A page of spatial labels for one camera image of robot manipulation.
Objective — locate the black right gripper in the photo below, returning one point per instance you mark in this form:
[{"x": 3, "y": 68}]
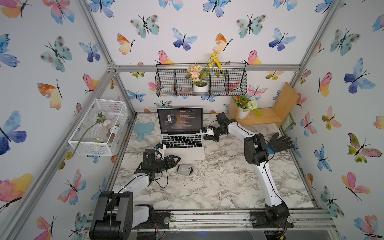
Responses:
[{"x": 208, "y": 136}]

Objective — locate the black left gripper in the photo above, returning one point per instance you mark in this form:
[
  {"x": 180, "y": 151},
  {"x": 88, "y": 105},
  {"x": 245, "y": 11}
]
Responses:
[{"x": 170, "y": 164}]

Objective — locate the grey wireless mouse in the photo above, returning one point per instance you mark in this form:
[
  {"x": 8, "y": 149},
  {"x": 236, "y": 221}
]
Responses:
[{"x": 185, "y": 169}]

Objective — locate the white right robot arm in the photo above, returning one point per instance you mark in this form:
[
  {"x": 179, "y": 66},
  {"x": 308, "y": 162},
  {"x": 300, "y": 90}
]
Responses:
[{"x": 256, "y": 153}]

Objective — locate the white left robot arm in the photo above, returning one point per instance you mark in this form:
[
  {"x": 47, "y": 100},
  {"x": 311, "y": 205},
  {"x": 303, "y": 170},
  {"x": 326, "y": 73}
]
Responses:
[{"x": 116, "y": 214}]

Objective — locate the silver laptop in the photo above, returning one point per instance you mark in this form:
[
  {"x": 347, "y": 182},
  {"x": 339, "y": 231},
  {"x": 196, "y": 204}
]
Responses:
[{"x": 181, "y": 132}]

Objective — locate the white ribbed flower pot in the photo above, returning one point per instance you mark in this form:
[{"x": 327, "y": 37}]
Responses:
[{"x": 243, "y": 113}]

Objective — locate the green artificial plant with flowers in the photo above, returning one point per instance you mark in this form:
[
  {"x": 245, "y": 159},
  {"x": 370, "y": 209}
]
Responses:
[{"x": 245, "y": 102}]

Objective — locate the light blue hand mirror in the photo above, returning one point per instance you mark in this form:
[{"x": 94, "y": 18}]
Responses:
[{"x": 143, "y": 129}]

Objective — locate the white pot with beige flowers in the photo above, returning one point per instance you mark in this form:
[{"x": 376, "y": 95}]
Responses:
[{"x": 199, "y": 77}]

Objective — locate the black and blue work glove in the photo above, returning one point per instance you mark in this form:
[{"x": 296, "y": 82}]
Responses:
[{"x": 279, "y": 143}]

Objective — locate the yellow artificial flower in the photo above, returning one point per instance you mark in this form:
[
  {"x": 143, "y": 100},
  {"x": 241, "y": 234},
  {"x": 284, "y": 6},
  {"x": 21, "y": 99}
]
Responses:
[{"x": 213, "y": 61}]

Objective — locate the green and white leaflet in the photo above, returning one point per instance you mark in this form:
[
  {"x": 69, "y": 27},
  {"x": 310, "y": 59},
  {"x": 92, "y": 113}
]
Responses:
[{"x": 288, "y": 124}]

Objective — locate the wooden desktop shelf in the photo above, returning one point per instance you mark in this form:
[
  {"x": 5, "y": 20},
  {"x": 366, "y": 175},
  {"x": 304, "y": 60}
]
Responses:
[{"x": 275, "y": 115}]

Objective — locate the pink artificial flower with stem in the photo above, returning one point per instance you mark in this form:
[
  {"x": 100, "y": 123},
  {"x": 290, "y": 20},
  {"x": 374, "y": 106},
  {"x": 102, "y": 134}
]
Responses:
[{"x": 100, "y": 120}]

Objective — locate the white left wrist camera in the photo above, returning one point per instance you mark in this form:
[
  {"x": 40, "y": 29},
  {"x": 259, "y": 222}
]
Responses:
[{"x": 160, "y": 151}]

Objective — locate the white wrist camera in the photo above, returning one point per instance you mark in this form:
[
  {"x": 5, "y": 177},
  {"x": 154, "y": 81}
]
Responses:
[
  {"x": 160, "y": 151},
  {"x": 208, "y": 131}
]

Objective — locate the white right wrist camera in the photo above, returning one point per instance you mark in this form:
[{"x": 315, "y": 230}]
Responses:
[{"x": 208, "y": 131}]

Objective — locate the black wire wall basket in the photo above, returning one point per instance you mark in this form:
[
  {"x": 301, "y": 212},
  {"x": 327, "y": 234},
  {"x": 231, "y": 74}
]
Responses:
[{"x": 191, "y": 80}]

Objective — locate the white mesh wall box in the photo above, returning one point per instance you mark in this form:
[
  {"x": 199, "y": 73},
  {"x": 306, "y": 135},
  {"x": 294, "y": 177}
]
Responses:
[{"x": 100, "y": 128}]

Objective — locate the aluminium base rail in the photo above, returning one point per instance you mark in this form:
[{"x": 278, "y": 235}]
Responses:
[{"x": 238, "y": 220}]

